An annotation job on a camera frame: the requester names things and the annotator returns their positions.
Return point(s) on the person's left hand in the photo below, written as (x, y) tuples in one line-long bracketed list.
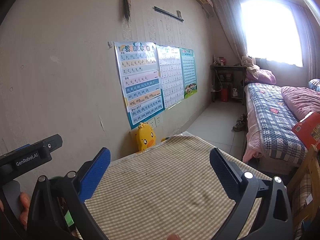
[(21, 203)]

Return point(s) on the pair of shoes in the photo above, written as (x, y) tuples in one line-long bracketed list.
[(240, 123)]

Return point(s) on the wooden chair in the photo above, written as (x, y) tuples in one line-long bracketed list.
[(303, 189)]

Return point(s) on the white lace curtain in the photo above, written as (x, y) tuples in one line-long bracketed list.
[(228, 13)]

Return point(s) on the black wall rail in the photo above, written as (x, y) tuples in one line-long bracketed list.
[(166, 13)]

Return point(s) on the red cardboard box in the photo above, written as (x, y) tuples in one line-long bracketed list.
[(308, 130)]

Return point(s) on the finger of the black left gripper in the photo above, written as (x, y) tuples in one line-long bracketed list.
[(53, 141)]

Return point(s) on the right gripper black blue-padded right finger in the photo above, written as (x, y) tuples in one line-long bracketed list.
[(273, 219)]

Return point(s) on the purple pillow pile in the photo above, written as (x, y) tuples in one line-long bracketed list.
[(254, 74)]

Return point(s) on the white middle wall poster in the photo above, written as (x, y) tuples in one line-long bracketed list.
[(170, 68)]

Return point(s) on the green red trash bin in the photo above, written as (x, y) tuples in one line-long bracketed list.
[(66, 213)]

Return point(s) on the dark bedside shelf table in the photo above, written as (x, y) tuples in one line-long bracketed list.
[(227, 83)]

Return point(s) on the pink blanket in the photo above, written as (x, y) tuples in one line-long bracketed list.
[(301, 101)]

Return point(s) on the pinyin chart wall poster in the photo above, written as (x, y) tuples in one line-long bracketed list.
[(140, 80)]

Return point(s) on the checkered beige tablecloth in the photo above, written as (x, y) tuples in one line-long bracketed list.
[(169, 188)]

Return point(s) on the yellow duck toy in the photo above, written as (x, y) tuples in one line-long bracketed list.
[(143, 137)]

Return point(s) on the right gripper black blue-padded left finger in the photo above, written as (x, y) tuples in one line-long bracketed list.
[(46, 219)]

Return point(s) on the blue plaid bed quilt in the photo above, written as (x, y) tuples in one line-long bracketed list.
[(270, 122)]

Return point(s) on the green number wall poster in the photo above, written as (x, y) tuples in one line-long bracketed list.
[(188, 72)]

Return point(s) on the white wall socket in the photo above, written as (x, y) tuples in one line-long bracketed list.
[(155, 121)]

